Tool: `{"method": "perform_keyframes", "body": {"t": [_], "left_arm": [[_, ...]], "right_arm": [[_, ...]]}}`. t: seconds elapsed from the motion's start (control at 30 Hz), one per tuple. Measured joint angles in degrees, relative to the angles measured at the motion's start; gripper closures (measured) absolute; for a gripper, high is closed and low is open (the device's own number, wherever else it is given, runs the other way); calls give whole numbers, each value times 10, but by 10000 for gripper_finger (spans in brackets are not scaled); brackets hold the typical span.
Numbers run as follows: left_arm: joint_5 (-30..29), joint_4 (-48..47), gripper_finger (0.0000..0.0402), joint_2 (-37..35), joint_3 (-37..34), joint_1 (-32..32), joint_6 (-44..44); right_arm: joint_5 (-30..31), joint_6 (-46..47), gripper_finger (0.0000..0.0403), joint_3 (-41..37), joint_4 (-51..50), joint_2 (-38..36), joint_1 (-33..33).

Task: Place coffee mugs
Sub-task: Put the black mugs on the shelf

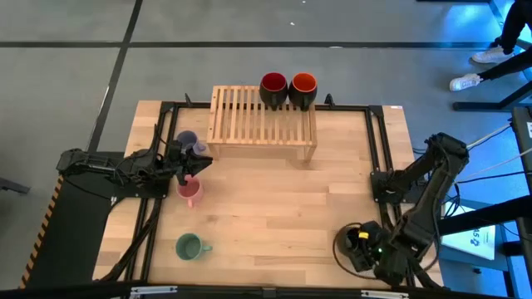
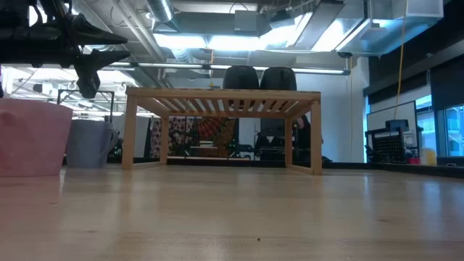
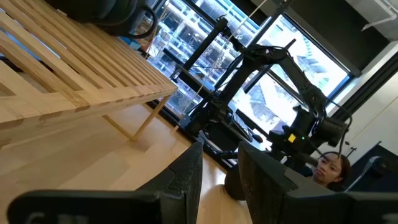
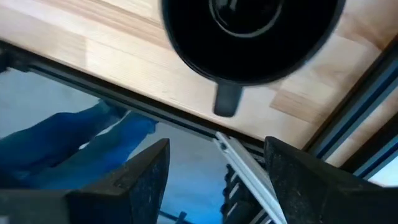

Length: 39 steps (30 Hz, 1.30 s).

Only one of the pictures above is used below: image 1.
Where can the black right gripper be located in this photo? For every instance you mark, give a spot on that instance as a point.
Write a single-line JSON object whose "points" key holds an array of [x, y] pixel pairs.
{"points": [[372, 245]]}

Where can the black mat hazard stripe edge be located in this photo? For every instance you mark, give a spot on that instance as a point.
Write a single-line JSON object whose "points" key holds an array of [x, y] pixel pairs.
{"points": [[66, 232]]}

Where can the green mug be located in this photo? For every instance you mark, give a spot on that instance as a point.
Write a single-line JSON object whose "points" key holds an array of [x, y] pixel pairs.
{"points": [[189, 247]]}

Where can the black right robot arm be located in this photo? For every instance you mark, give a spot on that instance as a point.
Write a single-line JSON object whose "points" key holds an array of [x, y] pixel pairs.
{"points": [[432, 195]]}

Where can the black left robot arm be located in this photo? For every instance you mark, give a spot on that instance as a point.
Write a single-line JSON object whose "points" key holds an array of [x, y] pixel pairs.
{"points": [[108, 168]]}

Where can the black slanted beam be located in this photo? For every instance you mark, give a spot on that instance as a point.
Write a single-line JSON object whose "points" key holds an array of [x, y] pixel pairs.
{"points": [[486, 215]]}

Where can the black upright post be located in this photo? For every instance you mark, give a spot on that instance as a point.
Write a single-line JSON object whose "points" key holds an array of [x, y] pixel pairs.
{"points": [[524, 166]]}

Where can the black mug orange inside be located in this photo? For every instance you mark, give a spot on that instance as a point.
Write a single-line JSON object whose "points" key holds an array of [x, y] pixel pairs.
{"points": [[302, 88]]}

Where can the wooden slatted rack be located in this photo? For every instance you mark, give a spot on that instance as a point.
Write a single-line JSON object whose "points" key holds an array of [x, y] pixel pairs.
{"points": [[257, 124]]}

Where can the pink mug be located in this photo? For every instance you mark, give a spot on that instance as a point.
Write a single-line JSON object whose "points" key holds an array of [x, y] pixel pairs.
{"points": [[192, 192]]}

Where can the purple mug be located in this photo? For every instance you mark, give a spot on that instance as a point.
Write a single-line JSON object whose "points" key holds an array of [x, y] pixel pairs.
{"points": [[187, 139]]}

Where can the white printed sign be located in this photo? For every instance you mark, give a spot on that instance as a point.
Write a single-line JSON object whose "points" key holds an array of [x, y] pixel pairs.
{"points": [[469, 238]]}

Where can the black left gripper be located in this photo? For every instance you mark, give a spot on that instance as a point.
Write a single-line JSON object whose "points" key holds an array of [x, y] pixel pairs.
{"points": [[178, 164]]}

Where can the silver metal bracket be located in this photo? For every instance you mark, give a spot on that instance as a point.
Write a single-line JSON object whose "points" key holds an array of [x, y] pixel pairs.
{"points": [[384, 294], [154, 290]]}

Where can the grey furniture foot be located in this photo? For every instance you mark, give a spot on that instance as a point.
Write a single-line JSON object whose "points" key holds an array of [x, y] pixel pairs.
{"points": [[12, 185]]}

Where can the black metal table frame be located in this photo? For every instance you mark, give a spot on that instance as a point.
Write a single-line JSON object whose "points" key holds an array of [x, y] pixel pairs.
{"points": [[353, 107]]}

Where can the black desk foot bar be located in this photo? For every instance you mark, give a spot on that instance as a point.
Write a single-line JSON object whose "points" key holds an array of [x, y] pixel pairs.
{"points": [[490, 106]]}

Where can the person's white shoe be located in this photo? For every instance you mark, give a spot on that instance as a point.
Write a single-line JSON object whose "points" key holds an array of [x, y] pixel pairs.
{"points": [[492, 55], [465, 82]]}

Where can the black mug red inside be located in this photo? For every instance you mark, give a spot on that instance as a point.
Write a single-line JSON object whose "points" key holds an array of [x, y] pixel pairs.
{"points": [[273, 87]]}

